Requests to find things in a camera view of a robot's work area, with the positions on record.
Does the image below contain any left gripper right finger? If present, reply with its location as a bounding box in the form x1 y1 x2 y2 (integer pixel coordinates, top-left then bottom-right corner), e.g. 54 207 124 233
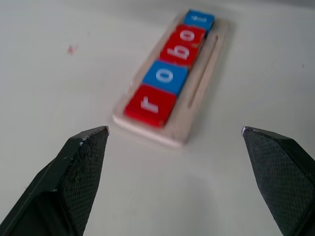
241 126 315 236

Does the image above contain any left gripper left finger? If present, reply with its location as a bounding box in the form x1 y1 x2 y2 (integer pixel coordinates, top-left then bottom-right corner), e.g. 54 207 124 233
0 126 110 236

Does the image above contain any red letter tile b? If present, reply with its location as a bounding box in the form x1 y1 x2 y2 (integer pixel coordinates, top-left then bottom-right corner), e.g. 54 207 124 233
159 41 201 68

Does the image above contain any red letter tile o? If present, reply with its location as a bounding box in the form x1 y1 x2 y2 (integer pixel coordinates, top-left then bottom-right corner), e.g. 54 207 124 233
175 24 207 48

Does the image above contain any blue letter tile t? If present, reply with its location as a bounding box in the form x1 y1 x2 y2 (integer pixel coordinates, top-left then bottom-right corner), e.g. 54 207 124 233
183 9 216 34

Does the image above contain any red letter tile r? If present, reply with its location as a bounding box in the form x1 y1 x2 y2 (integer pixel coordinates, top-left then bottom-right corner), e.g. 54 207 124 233
124 84 178 128

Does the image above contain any wooden letter tray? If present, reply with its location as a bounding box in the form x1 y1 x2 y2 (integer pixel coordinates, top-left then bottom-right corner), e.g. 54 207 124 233
112 11 233 148

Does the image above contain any blue letter tile o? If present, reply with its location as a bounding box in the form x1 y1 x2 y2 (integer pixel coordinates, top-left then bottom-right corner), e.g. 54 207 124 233
142 60 189 97

